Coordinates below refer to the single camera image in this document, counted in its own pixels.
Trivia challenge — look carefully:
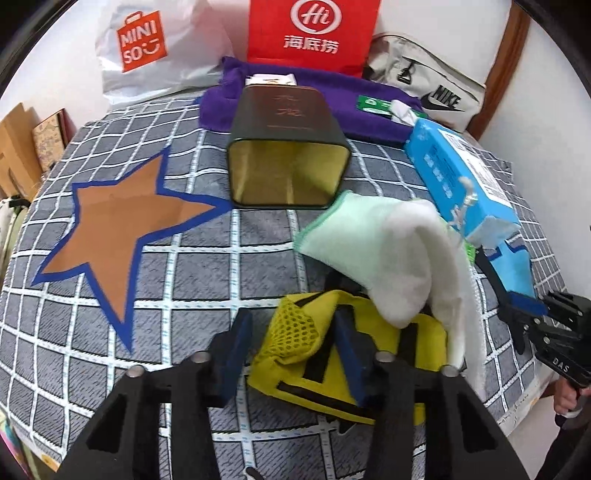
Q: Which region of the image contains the green wipes packet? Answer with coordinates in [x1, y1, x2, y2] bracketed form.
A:
[358, 95, 398, 114]

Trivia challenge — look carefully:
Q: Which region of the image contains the dark green tin box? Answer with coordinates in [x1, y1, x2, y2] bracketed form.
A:
[226, 84, 350, 209]

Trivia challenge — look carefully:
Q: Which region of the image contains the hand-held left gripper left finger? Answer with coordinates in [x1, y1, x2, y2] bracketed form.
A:
[55, 309, 254, 480]

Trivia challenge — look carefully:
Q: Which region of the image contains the person's right hand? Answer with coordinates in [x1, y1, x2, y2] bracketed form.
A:
[551, 376, 583, 416]

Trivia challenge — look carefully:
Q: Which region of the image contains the white cloth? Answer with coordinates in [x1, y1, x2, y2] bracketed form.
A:
[245, 73, 297, 88]
[390, 99, 423, 126]

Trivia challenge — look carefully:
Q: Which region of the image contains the blue tissue pack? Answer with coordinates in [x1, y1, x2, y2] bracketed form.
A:
[404, 117, 522, 243]

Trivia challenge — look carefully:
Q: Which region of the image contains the white plastic bag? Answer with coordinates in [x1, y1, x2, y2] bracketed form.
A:
[95, 0, 238, 107]

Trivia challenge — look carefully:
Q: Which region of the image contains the red paper bag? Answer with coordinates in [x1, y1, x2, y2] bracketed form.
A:
[246, 0, 379, 78]

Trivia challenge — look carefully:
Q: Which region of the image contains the grey waist bag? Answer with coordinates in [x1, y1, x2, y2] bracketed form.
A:
[365, 32, 488, 130]

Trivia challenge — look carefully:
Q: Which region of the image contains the patterned notebook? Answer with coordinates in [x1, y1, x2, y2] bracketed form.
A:
[31, 108, 77, 174]

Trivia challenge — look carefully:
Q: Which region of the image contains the brown wooden door frame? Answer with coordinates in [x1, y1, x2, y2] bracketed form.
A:
[464, 7, 532, 141]

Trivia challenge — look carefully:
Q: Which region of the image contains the brown star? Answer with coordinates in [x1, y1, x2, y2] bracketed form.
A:
[31, 147, 234, 356]

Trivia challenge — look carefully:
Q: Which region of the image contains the white towel with green edge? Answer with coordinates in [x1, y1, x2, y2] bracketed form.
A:
[293, 191, 483, 407]

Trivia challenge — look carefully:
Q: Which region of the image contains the yellow mesh cloth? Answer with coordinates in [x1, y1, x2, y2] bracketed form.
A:
[245, 291, 451, 425]

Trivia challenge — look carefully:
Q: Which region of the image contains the purple fabric tray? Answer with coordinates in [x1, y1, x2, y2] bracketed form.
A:
[198, 56, 423, 147]

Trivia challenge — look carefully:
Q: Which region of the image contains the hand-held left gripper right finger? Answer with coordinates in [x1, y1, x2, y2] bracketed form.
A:
[335, 313, 532, 480]

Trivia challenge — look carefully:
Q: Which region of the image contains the printed bed sheet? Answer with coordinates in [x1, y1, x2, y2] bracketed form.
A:
[480, 351, 561, 437]

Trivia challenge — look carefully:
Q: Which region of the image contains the grey checked mat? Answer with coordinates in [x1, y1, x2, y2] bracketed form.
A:
[0, 90, 561, 462]

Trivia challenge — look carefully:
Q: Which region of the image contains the brown cardboard box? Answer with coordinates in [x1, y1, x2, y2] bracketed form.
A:
[0, 102, 42, 200]

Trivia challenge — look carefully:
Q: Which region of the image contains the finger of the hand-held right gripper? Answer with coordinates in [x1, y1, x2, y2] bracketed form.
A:
[507, 290, 550, 334]
[473, 247, 515, 324]

